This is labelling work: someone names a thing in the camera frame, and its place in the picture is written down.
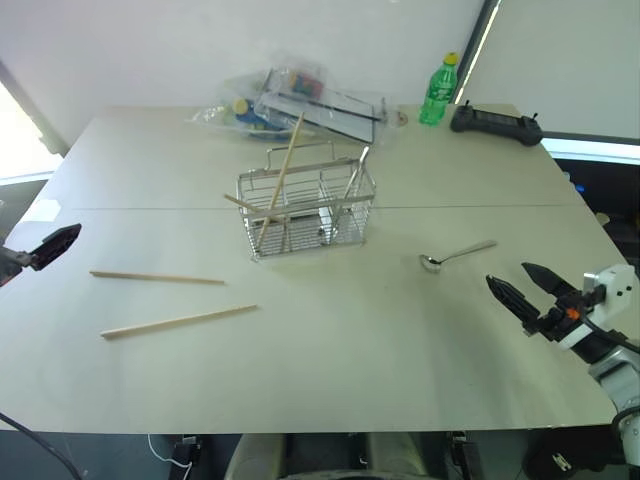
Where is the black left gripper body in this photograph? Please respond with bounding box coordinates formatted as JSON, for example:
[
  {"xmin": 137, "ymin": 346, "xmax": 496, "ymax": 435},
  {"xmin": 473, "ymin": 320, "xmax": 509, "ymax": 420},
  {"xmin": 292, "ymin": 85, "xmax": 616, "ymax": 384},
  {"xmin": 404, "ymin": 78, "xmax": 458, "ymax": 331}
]
[{"xmin": 0, "ymin": 245, "xmax": 40, "ymax": 288}]

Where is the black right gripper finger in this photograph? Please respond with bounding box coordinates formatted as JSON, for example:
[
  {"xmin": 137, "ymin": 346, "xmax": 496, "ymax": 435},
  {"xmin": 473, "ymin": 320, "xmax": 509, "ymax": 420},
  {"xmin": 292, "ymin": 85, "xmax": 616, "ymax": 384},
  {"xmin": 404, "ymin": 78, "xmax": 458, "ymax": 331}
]
[
  {"xmin": 521, "ymin": 262, "xmax": 575, "ymax": 301},
  {"xmin": 485, "ymin": 274, "xmax": 541, "ymax": 325}
]

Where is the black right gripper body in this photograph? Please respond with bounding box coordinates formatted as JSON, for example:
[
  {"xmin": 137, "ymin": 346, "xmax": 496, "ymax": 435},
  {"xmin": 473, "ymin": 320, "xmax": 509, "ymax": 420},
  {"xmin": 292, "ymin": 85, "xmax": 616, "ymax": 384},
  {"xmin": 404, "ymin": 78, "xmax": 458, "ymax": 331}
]
[{"xmin": 521, "ymin": 291, "xmax": 587, "ymax": 344}]

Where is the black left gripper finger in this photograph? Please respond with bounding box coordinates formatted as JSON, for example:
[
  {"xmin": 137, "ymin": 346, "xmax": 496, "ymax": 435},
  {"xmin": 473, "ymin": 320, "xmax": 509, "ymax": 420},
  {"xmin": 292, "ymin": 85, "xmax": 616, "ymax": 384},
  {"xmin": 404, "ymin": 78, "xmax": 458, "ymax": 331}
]
[
  {"xmin": 28, "ymin": 223, "xmax": 81, "ymax": 266},
  {"xmin": 32, "ymin": 223, "xmax": 83, "ymax": 272}
]

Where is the white paper label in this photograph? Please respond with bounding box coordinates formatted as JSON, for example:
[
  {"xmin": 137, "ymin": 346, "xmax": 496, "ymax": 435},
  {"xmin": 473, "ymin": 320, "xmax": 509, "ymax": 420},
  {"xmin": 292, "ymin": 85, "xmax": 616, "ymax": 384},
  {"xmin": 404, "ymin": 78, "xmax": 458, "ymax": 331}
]
[{"xmin": 33, "ymin": 198, "xmax": 62, "ymax": 222}]

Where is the metal spoon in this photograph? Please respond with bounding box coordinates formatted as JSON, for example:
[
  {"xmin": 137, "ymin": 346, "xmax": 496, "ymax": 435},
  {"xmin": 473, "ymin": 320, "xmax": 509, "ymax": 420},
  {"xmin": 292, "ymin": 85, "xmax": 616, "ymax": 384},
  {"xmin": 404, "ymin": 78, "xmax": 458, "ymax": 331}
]
[{"xmin": 418, "ymin": 239, "xmax": 499, "ymax": 274}]

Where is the wooden chopstick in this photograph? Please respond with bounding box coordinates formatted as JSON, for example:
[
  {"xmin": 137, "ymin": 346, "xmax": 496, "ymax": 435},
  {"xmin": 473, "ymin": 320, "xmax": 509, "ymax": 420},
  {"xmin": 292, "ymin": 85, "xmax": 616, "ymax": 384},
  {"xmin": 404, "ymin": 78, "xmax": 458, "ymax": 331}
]
[
  {"xmin": 89, "ymin": 270, "xmax": 227, "ymax": 287},
  {"xmin": 99, "ymin": 303, "xmax": 259, "ymax": 342},
  {"xmin": 223, "ymin": 193, "xmax": 282, "ymax": 225},
  {"xmin": 256, "ymin": 112, "xmax": 306, "ymax": 250}
]

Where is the black rounded shape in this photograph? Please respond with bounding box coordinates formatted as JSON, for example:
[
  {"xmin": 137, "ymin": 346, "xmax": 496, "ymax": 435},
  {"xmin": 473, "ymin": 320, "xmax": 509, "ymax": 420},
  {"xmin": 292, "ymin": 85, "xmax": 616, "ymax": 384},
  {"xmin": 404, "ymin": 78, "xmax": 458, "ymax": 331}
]
[{"xmin": 519, "ymin": 428, "xmax": 626, "ymax": 480}]

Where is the black remote controller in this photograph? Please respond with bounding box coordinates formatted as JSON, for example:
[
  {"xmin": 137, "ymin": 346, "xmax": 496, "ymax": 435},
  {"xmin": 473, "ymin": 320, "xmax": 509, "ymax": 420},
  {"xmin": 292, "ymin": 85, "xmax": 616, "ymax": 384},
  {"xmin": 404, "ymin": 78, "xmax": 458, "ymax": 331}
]
[{"xmin": 449, "ymin": 100, "xmax": 545, "ymax": 148}]

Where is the metal cutlery piece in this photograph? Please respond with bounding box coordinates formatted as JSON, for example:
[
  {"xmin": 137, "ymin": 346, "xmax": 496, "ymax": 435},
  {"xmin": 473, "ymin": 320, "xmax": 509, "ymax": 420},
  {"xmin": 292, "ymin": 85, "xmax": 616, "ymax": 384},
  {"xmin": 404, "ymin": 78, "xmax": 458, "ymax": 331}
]
[{"xmin": 327, "ymin": 145, "xmax": 371, "ymax": 244}]

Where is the green plastic bottle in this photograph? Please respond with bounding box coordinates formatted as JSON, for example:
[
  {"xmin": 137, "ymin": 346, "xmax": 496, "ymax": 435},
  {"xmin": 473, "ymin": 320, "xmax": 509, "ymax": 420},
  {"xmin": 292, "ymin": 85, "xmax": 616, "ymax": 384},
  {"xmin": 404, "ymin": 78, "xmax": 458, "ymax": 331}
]
[{"xmin": 417, "ymin": 51, "xmax": 461, "ymax": 128}]

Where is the clear plastic bag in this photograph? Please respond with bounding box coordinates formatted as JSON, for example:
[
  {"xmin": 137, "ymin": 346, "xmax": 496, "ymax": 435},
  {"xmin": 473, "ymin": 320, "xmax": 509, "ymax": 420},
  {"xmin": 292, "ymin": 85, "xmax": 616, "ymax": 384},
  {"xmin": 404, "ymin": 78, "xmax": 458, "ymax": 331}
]
[{"xmin": 183, "ymin": 55, "xmax": 392, "ymax": 147}]

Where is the grey rounded shape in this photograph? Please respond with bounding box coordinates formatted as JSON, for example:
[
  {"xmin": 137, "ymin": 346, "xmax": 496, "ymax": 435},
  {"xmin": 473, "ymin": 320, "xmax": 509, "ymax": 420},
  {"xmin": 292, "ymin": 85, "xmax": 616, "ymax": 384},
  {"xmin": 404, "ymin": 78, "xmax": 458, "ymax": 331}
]
[{"xmin": 225, "ymin": 432, "xmax": 287, "ymax": 480}]

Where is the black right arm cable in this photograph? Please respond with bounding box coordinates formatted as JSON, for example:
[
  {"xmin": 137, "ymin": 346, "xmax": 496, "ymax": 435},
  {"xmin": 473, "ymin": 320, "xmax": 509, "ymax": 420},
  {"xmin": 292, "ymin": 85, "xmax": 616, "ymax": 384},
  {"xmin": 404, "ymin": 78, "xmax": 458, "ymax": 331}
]
[{"xmin": 582, "ymin": 315, "xmax": 640, "ymax": 353}]

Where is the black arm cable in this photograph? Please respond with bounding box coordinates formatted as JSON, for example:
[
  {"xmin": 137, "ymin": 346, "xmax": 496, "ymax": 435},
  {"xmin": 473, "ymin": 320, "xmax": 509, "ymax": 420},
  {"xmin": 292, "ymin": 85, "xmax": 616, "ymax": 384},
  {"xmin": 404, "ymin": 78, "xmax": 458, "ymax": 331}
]
[
  {"xmin": 582, "ymin": 315, "xmax": 640, "ymax": 353},
  {"xmin": 0, "ymin": 411, "xmax": 82, "ymax": 480}
]

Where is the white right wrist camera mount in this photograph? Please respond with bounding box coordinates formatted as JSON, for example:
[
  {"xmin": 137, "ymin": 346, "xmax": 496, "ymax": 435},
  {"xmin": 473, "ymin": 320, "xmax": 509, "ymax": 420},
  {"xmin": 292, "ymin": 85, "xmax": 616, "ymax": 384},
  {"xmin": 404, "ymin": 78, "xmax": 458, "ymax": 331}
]
[{"xmin": 555, "ymin": 264, "xmax": 637, "ymax": 351}]

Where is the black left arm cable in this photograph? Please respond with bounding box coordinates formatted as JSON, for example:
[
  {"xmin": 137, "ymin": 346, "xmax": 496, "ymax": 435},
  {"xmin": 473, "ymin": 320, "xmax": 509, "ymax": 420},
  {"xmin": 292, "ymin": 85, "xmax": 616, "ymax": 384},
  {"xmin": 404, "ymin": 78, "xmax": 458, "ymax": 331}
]
[{"xmin": 0, "ymin": 411, "xmax": 82, "ymax": 480}]

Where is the metal wire cutlery basket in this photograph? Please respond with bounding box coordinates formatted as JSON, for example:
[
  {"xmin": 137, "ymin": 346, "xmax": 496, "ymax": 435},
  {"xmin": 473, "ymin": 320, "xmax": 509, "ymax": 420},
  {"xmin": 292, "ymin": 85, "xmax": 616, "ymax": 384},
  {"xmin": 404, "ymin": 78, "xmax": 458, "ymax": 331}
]
[{"xmin": 235, "ymin": 141, "xmax": 379, "ymax": 263}]

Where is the thin white cable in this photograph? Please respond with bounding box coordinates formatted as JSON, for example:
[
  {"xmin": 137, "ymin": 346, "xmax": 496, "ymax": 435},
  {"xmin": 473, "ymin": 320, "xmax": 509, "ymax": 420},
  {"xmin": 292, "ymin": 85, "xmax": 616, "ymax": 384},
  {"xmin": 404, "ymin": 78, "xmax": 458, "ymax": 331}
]
[{"xmin": 147, "ymin": 433, "xmax": 194, "ymax": 471}]

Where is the black window frame bar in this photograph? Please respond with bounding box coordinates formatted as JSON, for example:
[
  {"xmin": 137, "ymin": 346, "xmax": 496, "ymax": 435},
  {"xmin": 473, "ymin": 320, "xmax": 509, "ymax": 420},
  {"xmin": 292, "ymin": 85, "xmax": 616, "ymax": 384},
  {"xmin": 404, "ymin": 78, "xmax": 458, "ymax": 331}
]
[{"xmin": 449, "ymin": 0, "xmax": 503, "ymax": 105}]

